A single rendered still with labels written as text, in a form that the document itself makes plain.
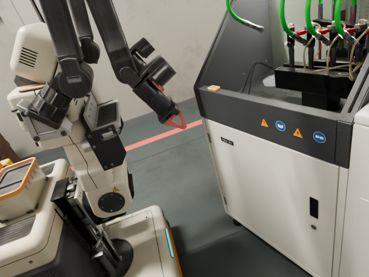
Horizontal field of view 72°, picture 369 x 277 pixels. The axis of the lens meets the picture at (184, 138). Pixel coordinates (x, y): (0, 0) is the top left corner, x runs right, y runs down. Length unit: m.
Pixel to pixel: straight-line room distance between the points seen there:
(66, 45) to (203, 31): 2.68
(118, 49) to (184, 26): 2.55
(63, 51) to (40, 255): 0.67
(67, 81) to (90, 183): 0.45
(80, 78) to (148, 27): 2.49
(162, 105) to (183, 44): 2.52
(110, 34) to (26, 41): 0.27
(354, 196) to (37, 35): 1.05
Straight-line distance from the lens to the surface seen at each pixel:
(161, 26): 3.16
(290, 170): 1.04
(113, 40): 0.69
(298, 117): 0.88
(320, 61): 1.12
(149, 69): 0.72
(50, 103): 0.74
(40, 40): 0.86
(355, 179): 0.91
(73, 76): 0.69
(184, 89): 3.36
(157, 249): 1.43
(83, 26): 1.13
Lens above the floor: 1.38
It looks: 31 degrees down
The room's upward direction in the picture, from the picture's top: 17 degrees counter-clockwise
